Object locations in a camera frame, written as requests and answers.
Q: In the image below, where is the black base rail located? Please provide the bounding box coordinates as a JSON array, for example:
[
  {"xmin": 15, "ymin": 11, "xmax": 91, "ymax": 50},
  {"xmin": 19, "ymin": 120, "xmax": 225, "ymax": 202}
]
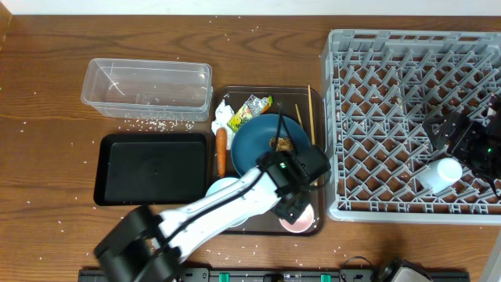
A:
[{"xmin": 77, "ymin": 256, "xmax": 470, "ymax": 282}]

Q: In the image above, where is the crumpled white tissue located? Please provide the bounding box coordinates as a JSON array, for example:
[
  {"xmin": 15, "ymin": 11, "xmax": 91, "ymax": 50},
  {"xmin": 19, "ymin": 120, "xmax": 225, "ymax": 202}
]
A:
[{"xmin": 211, "ymin": 99, "xmax": 236, "ymax": 150}]

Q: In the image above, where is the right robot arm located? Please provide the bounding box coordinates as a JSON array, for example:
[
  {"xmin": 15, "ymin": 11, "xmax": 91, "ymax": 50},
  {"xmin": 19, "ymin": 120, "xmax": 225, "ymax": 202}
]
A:
[{"xmin": 423, "ymin": 100, "xmax": 500, "ymax": 198}]

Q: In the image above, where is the clear plastic bin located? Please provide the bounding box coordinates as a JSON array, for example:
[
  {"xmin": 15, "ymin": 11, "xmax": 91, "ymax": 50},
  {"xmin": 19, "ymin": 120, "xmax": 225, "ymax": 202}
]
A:
[{"xmin": 81, "ymin": 58, "xmax": 213, "ymax": 122}]

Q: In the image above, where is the light blue rice bowl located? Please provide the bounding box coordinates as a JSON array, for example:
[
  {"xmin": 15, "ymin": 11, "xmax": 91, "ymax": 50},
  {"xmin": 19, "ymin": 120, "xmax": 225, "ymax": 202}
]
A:
[{"xmin": 204, "ymin": 176, "xmax": 248, "ymax": 229}]

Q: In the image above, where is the grey dishwasher rack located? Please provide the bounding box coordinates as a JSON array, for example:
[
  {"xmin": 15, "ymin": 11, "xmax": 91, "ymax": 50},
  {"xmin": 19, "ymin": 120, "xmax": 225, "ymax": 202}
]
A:
[{"xmin": 321, "ymin": 29, "xmax": 500, "ymax": 225}]

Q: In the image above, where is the dark blue plate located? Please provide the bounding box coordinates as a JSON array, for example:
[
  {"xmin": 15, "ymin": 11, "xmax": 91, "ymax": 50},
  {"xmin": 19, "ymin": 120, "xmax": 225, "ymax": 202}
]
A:
[{"xmin": 231, "ymin": 114, "xmax": 311, "ymax": 176}]

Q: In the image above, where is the yellow green snack wrapper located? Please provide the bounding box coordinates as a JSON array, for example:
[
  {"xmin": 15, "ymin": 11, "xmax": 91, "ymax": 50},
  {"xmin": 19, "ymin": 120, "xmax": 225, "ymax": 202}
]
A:
[{"xmin": 227, "ymin": 95, "xmax": 273, "ymax": 133}]

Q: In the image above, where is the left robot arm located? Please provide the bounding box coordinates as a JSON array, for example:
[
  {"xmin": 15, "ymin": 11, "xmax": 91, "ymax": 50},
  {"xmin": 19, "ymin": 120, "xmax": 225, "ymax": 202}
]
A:
[{"xmin": 94, "ymin": 146, "xmax": 330, "ymax": 281}]

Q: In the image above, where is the pink cup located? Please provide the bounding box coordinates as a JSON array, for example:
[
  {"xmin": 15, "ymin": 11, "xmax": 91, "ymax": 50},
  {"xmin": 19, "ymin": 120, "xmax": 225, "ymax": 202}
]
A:
[{"xmin": 279, "ymin": 204, "xmax": 315, "ymax": 233}]

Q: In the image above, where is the orange carrot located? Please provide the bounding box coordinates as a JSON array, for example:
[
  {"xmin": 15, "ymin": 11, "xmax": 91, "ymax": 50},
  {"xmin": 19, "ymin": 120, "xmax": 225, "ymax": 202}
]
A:
[{"xmin": 216, "ymin": 128, "xmax": 228, "ymax": 178}]

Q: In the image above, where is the black plastic tray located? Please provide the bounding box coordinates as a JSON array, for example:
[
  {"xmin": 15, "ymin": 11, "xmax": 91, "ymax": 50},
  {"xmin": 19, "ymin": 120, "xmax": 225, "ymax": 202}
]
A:
[{"xmin": 93, "ymin": 133, "xmax": 207, "ymax": 206}]

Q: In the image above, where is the brown serving tray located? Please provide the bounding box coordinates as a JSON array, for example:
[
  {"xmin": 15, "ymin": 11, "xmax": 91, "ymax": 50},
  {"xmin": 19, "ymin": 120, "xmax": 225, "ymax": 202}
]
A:
[{"xmin": 203, "ymin": 85, "xmax": 326, "ymax": 237}]

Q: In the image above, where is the light blue cup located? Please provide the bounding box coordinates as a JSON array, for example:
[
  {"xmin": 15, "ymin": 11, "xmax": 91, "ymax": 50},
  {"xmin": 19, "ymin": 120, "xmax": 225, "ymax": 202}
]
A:
[{"xmin": 417, "ymin": 157, "xmax": 463, "ymax": 193}]

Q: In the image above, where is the brown food scrap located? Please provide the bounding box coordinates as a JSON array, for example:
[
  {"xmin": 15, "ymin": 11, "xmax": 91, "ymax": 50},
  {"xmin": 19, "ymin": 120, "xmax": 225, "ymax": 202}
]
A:
[{"xmin": 269, "ymin": 137, "xmax": 294, "ymax": 152}]

